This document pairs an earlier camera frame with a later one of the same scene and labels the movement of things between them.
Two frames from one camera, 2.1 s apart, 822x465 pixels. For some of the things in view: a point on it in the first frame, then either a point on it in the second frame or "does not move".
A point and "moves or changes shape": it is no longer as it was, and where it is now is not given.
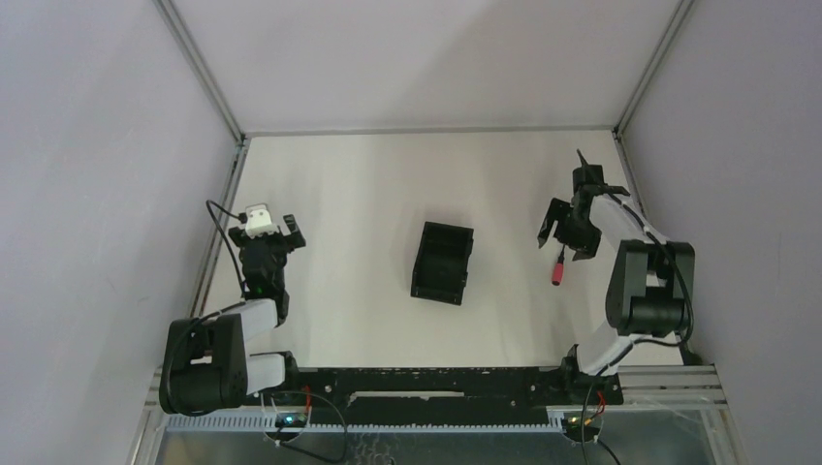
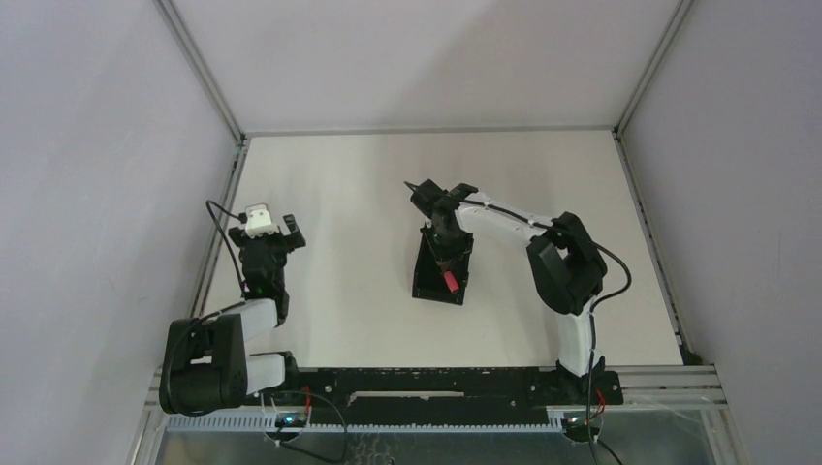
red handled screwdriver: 558,269 moves or changes shape
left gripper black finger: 291,222 does not move
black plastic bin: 442,263 does not move
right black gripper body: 575,231 → 447,244
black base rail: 329,397 does not move
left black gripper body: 265,239 does not move
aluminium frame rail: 672,387 does not move
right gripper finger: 590,250 → 461,260
